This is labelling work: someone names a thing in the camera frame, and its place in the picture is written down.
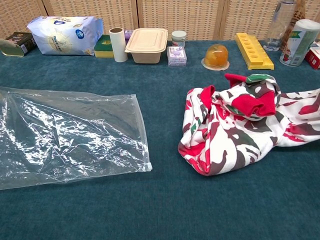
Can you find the blue white tissue pack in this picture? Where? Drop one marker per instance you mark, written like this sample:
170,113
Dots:
62,35

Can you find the clear plastic water bottle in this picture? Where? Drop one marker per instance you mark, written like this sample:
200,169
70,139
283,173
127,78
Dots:
277,25

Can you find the white green cylindrical canister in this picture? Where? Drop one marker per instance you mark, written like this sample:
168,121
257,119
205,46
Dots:
298,42

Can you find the purple cardboard box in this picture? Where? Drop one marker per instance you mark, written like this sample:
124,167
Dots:
128,36

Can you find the blue table cloth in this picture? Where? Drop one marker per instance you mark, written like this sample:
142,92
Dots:
162,200

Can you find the orange jelly cup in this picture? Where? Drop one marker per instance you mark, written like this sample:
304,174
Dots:
216,57

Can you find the white paper roll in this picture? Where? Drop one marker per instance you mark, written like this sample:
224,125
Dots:
118,46

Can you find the wicker folding screen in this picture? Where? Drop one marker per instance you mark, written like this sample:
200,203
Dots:
200,17

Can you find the beige lidded lunch box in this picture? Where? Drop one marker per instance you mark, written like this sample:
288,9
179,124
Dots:
147,43

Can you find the dark green tin can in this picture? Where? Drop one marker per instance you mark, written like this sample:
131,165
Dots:
16,43

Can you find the green yellow sponge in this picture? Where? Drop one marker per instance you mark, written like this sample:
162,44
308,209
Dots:
103,47

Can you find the red white patterned garment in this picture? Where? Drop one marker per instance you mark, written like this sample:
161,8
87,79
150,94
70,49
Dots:
225,132

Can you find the red white carton box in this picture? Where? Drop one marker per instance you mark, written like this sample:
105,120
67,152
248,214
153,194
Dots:
314,57

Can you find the clear purple small box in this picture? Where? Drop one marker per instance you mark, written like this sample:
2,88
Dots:
177,56

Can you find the clear plastic zip bag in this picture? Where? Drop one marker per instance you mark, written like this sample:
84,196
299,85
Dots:
75,137

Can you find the yellow tray with round holes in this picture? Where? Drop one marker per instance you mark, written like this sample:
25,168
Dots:
253,52

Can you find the small white jar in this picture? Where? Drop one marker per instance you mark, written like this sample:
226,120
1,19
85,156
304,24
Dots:
178,38

